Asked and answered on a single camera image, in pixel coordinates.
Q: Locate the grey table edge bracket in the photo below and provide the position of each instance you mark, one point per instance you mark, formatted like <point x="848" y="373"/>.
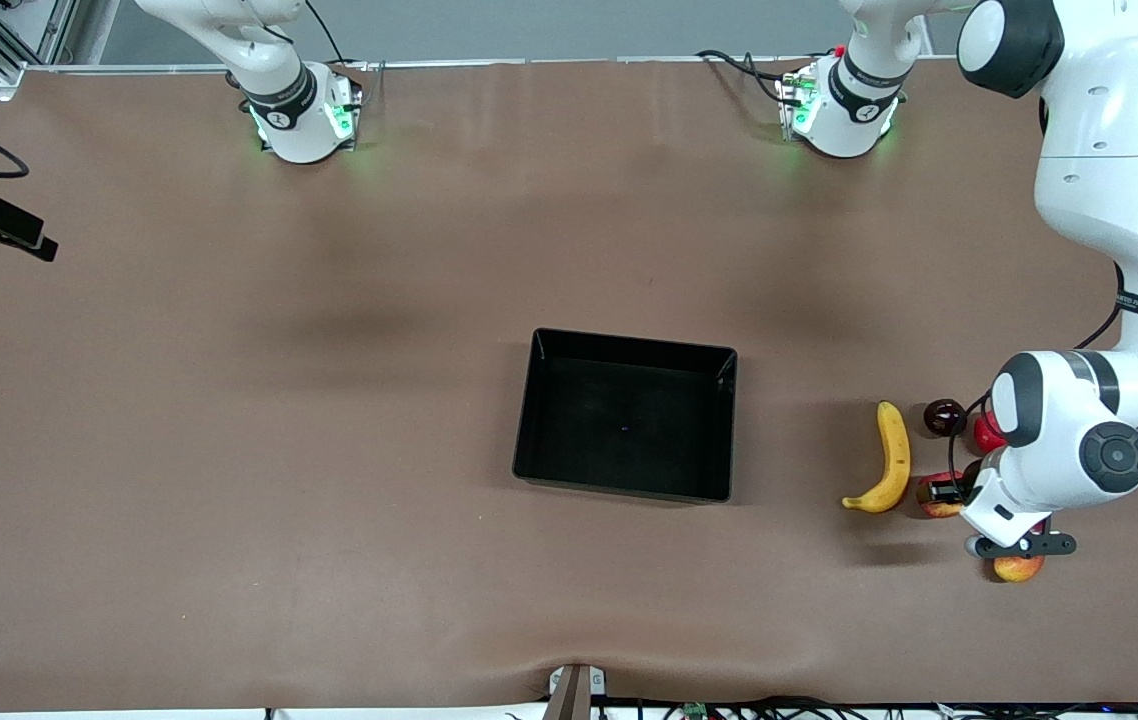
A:
<point x="577" y="690"/>

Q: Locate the yellow banana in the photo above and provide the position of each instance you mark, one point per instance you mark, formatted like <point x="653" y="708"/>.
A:
<point x="895" y="450"/>

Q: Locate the red yellow mango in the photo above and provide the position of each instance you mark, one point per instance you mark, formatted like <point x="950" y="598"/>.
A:
<point x="1017" y="570"/>

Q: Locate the dark purple plum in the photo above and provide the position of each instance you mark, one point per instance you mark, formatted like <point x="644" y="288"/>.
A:
<point x="943" y="417"/>

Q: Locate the round pink red fruit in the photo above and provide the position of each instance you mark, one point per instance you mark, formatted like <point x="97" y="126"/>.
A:
<point x="987" y="435"/>

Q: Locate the black rectangular plastic box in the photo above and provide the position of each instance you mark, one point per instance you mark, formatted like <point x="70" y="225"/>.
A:
<point x="624" y="430"/>

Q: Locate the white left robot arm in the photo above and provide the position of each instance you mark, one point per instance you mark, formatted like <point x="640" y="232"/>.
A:
<point x="1109" y="150"/>

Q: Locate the red yellow striped apple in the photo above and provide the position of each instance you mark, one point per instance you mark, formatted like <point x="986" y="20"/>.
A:
<point x="934" y="508"/>

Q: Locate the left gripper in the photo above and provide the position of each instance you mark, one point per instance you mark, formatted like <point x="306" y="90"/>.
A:
<point x="972" y="476"/>

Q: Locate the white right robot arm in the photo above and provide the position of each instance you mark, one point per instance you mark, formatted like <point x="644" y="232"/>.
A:
<point x="294" y="110"/>

